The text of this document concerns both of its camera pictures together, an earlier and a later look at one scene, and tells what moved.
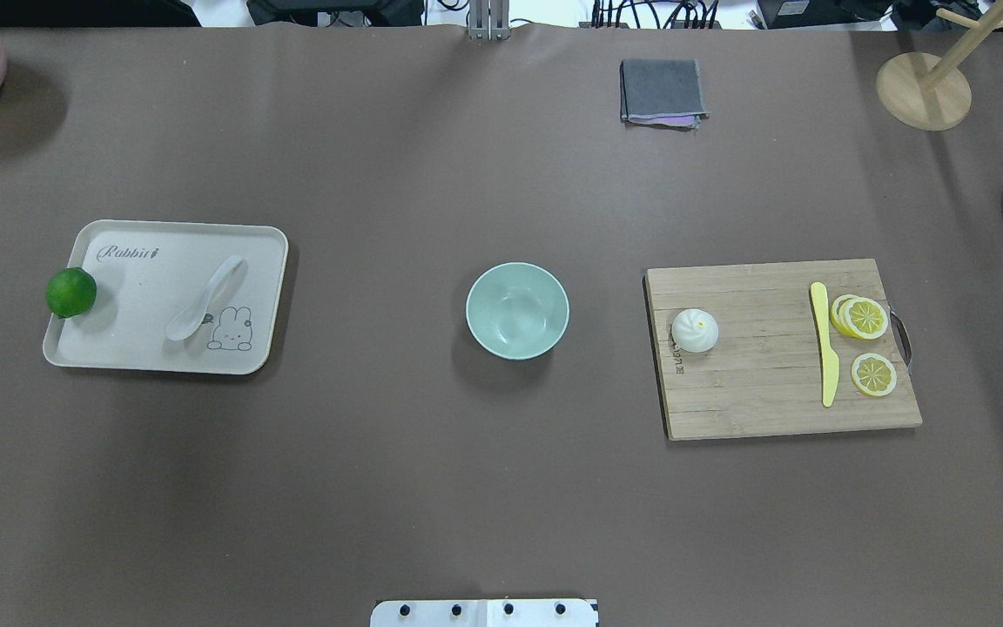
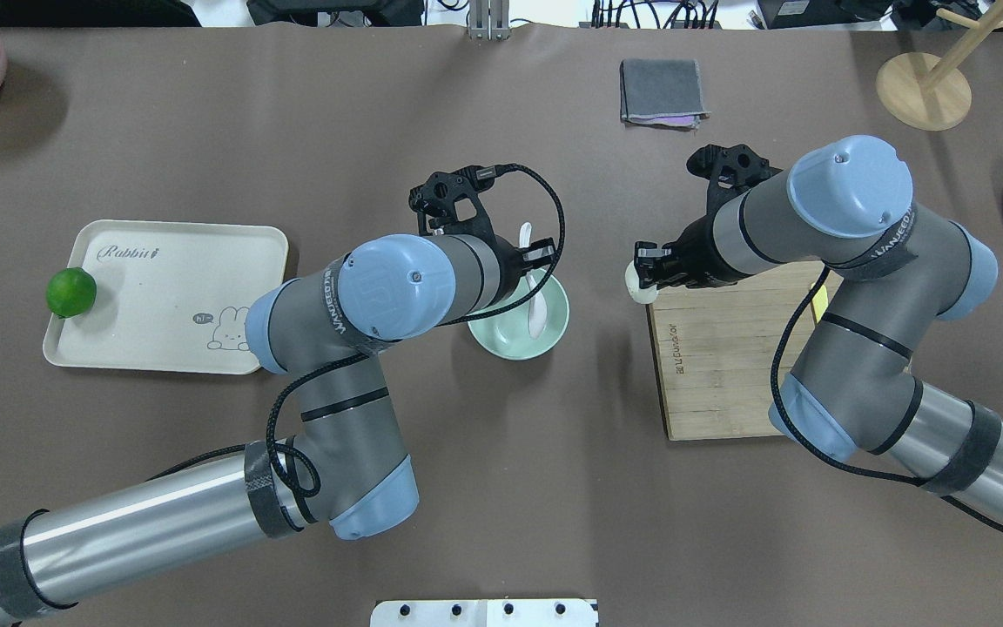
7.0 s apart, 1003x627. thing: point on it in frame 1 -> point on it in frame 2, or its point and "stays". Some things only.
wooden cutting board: x=763 y=374 stays
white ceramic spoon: x=188 y=322 -> x=537 y=310
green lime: x=70 y=292 stays
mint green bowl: x=517 y=310 stays
